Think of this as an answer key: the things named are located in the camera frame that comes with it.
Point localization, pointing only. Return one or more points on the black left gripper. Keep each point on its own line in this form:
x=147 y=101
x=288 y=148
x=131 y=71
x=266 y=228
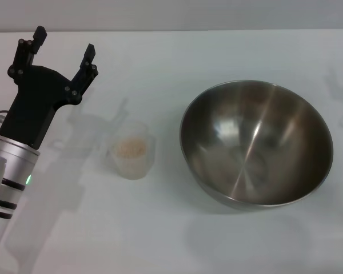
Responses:
x=34 y=97

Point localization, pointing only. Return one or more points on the white rice grains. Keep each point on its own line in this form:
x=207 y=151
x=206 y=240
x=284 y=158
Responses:
x=131 y=148

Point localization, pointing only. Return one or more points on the clear plastic measuring cup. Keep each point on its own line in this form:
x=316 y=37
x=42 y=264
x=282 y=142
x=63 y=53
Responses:
x=131 y=168

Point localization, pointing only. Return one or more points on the stainless steel bowl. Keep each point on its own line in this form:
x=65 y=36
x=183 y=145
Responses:
x=257 y=148

